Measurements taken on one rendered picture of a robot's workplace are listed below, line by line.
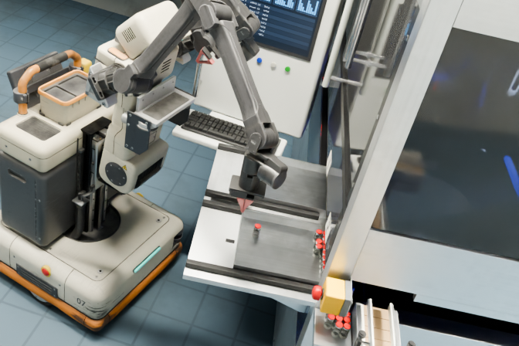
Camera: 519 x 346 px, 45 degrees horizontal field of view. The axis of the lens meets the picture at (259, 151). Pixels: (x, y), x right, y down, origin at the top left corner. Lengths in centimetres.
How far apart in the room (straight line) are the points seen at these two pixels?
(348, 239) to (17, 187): 142
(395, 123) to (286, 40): 108
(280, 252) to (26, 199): 110
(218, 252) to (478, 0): 108
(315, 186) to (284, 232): 30
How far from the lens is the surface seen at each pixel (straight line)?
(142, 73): 196
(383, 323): 188
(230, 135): 257
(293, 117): 264
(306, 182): 233
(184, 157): 378
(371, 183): 160
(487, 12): 141
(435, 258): 178
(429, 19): 139
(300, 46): 249
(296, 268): 199
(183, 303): 298
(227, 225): 207
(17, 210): 273
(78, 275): 268
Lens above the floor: 227
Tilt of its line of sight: 35 degrees down
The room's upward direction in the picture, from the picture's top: 14 degrees clockwise
